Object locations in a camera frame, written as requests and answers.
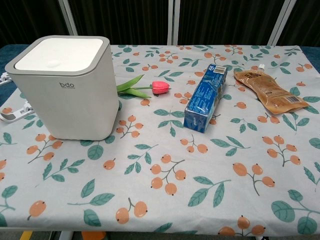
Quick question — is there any black curtain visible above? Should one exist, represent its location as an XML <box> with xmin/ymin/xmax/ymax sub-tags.
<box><xmin>0</xmin><ymin>0</ymin><xmax>320</xmax><ymax>47</ymax></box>

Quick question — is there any pink artificial tulip flower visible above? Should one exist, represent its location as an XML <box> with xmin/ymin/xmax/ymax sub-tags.
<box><xmin>116</xmin><ymin>74</ymin><xmax>171</xmax><ymax>99</ymax></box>

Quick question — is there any blue cardboard box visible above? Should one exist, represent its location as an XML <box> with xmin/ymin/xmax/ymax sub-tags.
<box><xmin>183</xmin><ymin>63</ymin><xmax>229</xmax><ymax>133</ymax></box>

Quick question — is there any orange object under table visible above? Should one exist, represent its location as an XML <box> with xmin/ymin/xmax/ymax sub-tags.
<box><xmin>81</xmin><ymin>231</ymin><xmax>107</xmax><ymax>240</ymax></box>

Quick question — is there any brown spouted drink pouch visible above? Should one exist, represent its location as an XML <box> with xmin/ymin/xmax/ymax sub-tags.
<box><xmin>233</xmin><ymin>63</ymin><xmax>310</xmax><ymax>115</ymax></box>

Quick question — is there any grey metal frame post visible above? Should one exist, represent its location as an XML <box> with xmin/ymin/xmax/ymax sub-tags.
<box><xmin>166</xmin><ymin>0</ymin><xmax>181</xmax><ymax>46</ymax></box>
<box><xmin>266</xmin><ymin>0</ymin><xmax>298</xmax><ymax>46</ymax></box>
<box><xmin>57</xmin><ymin>0</ymin><xmax>79</xmax><ymax>36</ymax></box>

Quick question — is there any white power strip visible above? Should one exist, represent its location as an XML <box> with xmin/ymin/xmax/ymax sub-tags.
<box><xmin>0</xmin><ymin>72</ymin><xmax>13</xmax><ymax>86</ymax></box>

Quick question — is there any white lidded trash bin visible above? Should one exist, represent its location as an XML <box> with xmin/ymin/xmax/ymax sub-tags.
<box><xmin>4</xmin><ymin>35</ymin><xmax>120</xmax><ymax>141</ymax></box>

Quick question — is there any floral printed tablecloth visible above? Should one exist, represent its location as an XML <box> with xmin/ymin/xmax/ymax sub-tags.
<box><xmin>0</xmin><ymin>44</ymin><xmax>320</xmax><ymax>237</ymax></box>

